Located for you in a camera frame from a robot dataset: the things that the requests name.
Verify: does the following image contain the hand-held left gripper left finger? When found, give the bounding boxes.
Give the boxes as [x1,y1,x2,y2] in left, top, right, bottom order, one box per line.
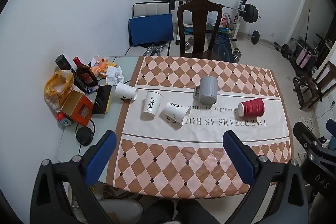
[29,130,117,224]

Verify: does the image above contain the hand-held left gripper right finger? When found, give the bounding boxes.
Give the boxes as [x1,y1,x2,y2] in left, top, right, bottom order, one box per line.
[223,130,313,224]

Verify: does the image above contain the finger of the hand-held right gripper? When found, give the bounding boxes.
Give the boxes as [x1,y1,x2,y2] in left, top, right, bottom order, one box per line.
[293,121,324,152]
[326,118,336,136]

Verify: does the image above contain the red ribbed paper cup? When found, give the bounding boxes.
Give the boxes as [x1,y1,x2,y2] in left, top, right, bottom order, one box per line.
[238,98,264,118]

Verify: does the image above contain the white paper cup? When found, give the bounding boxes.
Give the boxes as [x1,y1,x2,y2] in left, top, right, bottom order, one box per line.
[115,82,138,102]
[164,102,191,126]
[142,91,164,120]

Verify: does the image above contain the black headphones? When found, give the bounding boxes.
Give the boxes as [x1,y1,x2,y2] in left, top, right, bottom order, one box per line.
[75,118,96,146]

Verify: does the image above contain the checkered tablecloth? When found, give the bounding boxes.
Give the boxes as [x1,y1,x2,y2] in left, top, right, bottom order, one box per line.
[106,55,294,199]

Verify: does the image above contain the dark wooden armchair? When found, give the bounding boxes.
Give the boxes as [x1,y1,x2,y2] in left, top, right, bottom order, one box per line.
[292,61,336,111]

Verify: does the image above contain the small red-capped bottle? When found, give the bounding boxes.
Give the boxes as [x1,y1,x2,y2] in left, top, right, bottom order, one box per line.
[56,112,73,127]

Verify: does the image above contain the orange gift box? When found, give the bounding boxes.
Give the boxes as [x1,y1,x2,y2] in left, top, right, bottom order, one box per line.
[60,90,95,127]

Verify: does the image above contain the grey seat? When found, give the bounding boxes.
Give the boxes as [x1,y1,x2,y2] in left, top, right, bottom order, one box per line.
[99,198,144,224]

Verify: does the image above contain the black flat case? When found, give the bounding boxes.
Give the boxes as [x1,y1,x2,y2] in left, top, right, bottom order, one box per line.
[93,85,112,115]

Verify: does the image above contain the grey mug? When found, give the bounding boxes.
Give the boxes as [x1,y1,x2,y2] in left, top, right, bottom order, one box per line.
[194,76,218,105]

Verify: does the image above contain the yellow plastic bag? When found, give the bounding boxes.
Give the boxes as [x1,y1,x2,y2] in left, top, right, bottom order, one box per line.
[44,69,75,112]

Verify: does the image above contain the crumpled white paper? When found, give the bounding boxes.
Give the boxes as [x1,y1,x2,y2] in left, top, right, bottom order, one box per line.
[105,66,125,84]

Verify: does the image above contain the liquor bottle with red cap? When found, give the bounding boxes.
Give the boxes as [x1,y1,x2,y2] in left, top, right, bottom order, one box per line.
[73,56,99,87]

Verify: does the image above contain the black floor barbell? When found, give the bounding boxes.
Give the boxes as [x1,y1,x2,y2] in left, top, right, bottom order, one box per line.
[274,41,292,58]

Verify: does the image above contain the orange snack packet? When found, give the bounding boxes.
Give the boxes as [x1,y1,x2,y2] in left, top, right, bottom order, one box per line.
[90,55,117,78]

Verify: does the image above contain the black cylinder box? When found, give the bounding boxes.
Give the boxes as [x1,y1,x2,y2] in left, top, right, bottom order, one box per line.
[55,54,88,92]

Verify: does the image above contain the dark blue exercise mat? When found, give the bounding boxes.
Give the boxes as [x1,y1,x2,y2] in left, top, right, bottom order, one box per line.
[209,41,235,62]

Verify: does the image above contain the short barbell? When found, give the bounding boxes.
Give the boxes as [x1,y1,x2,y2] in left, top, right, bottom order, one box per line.
[248,30,261,45]

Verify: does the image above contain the pile of weight plates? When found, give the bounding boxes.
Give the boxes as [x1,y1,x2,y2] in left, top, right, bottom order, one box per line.
[143,42,169,57]

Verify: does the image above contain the white barbell rack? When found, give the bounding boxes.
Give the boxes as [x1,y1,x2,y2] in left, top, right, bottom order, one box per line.
[175,0,250,45]

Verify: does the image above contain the barbell with black plates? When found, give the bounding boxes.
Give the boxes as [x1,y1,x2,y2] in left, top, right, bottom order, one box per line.
[154,0,262,24]

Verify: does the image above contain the dark wooden chair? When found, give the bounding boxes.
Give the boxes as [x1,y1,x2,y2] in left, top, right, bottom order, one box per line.
[177,0,223,59]

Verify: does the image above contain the pink bag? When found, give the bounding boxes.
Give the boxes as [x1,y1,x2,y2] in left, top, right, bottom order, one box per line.
[219,13,232,29]

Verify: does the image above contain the blue board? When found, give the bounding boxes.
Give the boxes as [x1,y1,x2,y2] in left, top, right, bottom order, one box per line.
[128,13,174,46]

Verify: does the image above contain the white padded bench back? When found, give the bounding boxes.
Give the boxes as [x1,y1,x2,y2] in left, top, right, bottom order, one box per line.
[132,2,172,18]

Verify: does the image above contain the black floor cable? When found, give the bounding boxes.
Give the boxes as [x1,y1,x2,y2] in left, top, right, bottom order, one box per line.
[299,108,326,131]

